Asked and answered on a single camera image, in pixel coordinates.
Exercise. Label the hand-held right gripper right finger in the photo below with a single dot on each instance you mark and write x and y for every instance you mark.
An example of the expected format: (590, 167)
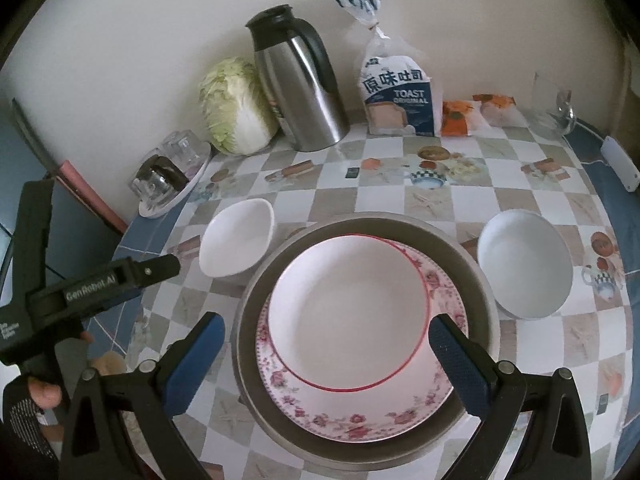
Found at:
(457, 360)

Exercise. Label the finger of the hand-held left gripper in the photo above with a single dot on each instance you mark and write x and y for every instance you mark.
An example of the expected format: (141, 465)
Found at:
(155, 269)

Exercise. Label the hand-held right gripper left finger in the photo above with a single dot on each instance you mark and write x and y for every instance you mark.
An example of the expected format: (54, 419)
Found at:
(195, 360)

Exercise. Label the small white floral bowl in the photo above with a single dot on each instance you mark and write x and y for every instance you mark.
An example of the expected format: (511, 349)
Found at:
(235, 240)

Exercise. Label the stainless steel round tray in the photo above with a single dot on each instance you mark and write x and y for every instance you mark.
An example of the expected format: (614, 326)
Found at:
(455, 262)

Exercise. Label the large white floral bowl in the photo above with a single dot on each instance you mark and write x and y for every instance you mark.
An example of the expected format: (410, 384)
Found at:
(525, 265)

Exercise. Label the floral rim plate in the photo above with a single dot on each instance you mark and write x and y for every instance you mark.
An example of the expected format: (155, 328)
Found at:
(350, 412)

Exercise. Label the red rim white plate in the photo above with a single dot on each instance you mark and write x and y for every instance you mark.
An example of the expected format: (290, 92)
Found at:
(345, 310)

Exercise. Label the person's left hand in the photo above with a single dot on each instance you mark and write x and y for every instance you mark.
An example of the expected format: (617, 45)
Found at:
(42, 394)

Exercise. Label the dark-bottomed glass cup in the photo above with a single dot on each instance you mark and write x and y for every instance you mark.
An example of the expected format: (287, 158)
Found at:
(157, 182)

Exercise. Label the pink board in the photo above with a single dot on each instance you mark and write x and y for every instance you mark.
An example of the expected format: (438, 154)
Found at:
(92, 197)

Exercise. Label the glasses on white saucer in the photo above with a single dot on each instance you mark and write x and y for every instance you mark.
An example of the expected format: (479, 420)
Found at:
(197, 172)

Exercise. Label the clear glass cup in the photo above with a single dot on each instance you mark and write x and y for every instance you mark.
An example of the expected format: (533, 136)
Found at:
(181, 150)

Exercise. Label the checkered printed tablecloth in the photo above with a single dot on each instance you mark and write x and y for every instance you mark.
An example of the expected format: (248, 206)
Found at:
(400, 200)

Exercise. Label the napa cabbage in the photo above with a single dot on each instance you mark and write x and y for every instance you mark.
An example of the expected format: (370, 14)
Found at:
(235, 110)

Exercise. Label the stainless steel thermos jug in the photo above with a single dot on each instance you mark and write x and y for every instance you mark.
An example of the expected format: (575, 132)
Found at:
(300, 95)

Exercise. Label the white plastic box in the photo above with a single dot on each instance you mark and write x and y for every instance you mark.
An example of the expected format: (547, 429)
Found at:
(620, 162)

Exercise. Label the sliced bread bag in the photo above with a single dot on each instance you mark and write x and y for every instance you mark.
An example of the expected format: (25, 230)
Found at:
(395, 100)

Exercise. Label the clear glass mug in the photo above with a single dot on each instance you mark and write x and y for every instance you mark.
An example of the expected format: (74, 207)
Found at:
(552, 105)

